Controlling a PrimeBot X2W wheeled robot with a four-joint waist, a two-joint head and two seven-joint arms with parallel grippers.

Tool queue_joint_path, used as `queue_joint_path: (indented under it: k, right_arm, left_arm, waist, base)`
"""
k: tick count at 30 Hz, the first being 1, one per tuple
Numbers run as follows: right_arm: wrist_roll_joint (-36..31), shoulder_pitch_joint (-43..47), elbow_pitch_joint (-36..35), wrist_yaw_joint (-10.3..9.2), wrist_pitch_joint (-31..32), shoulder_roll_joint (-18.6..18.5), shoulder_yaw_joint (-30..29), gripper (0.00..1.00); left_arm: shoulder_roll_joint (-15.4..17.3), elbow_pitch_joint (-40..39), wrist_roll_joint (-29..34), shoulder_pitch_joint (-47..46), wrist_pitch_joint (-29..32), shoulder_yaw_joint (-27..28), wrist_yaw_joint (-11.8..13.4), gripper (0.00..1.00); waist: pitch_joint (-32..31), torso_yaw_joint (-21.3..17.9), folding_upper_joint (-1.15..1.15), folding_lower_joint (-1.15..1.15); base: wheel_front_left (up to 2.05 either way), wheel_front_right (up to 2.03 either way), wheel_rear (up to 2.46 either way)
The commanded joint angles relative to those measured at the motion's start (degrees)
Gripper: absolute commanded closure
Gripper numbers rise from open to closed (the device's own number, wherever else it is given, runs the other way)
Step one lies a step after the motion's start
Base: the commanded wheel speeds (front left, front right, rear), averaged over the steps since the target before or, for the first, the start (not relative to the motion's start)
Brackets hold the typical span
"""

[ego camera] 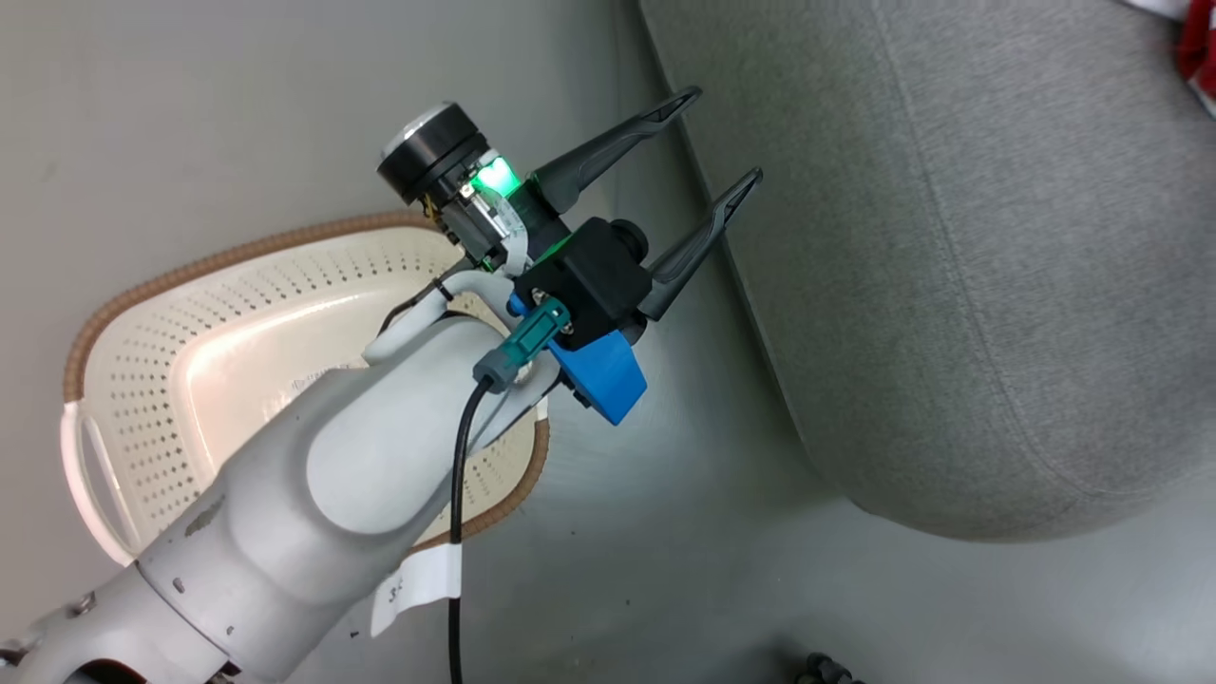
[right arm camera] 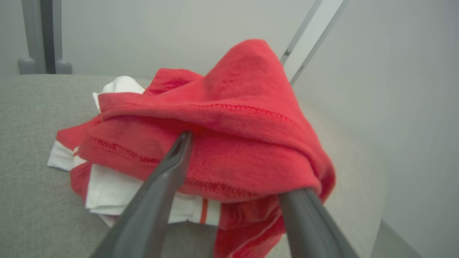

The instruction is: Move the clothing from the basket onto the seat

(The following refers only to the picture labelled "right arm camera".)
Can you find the red and white garment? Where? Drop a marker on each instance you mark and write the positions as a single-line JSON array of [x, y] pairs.
[[233, 143]]

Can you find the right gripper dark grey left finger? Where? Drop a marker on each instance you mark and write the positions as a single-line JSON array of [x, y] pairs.
[[150, 215]]

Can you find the white metal rail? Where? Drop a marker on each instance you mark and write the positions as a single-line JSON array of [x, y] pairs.
[[322, 18]]

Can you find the grey metal frame post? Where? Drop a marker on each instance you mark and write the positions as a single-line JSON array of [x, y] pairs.
[[34, 32]]

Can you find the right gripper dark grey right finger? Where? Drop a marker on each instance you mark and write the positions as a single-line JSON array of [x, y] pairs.
[[308, 229]]

